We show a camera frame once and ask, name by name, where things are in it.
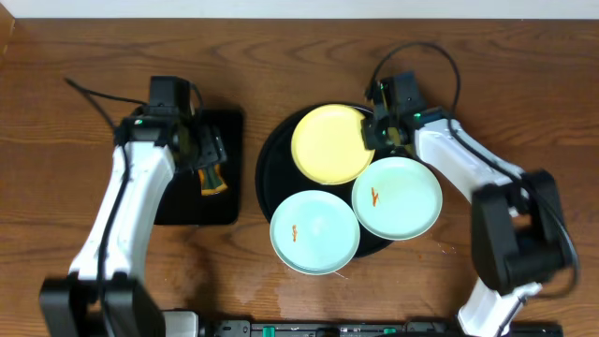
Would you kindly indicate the yellow green sponge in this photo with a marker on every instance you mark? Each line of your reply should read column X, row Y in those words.
column 211, row 181

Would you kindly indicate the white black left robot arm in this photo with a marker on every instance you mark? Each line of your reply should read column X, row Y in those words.
column 103, row 293

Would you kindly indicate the mint plate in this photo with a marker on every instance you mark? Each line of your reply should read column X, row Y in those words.
column 397, row 198
column 314, row 232

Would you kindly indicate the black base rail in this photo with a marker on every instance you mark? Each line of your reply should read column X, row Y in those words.
column 244, row 328

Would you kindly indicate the rectangular black tray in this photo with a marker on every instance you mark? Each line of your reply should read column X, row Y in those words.
column 183, row 203

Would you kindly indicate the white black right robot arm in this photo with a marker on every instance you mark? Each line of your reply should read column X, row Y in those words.
column 518, row 235

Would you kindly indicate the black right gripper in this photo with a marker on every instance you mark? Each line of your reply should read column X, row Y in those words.
column 370, row 140

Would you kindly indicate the round black tray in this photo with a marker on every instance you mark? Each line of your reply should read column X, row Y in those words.
column 277, row 176

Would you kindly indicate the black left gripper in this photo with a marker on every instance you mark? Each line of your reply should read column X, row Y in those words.
column 209, row 149

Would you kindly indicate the yellow plate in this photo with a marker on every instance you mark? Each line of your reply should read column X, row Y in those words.
column 327, row 144

